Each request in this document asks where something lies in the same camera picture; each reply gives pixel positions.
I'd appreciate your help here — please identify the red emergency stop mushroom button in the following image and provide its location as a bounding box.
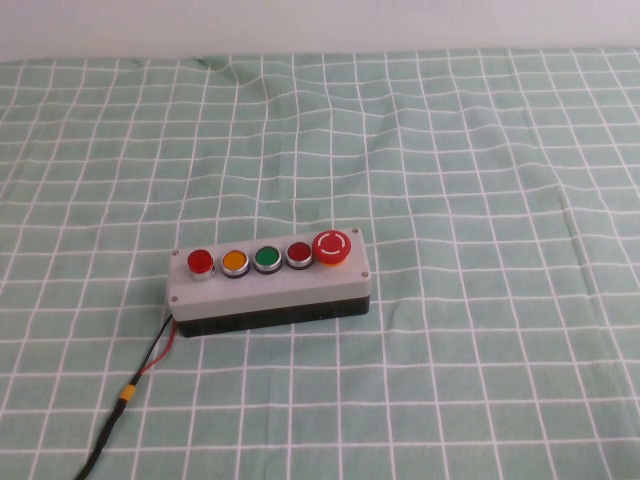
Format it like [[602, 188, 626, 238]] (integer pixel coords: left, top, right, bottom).
[[312, 229, 353, 268]]

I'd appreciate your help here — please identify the flat red push button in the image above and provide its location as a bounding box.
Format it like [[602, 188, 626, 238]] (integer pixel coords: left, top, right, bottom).
[[285, 241, 315, 271]]

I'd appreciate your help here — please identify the green push button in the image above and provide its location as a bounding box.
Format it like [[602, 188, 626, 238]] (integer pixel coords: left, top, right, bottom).
[[253, 244, 282, 275]]

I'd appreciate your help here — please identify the yellow push button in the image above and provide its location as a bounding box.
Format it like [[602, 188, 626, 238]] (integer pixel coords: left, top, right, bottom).
[[221, 249, 251, 278]]

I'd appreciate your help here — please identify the red indicator lamp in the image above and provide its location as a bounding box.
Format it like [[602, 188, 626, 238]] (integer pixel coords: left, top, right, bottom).
[[187, 249, 217, 282]]

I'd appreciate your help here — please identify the green white checked tablecloth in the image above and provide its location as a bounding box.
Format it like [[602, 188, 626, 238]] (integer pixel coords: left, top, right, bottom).
[[0, 47, 640, 480]]

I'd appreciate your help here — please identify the grey black button switch box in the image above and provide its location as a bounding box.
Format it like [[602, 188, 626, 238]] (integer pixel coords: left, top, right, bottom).
[[167, 228, 372, 339]]

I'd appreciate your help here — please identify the red wire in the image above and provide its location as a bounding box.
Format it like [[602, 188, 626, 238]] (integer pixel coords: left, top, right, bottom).
[[135, 319, 178, 379]]

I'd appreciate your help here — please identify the black cable with yellow connector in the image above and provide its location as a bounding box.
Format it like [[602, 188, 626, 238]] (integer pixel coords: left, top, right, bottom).
[[69, 316, 176, 480]]

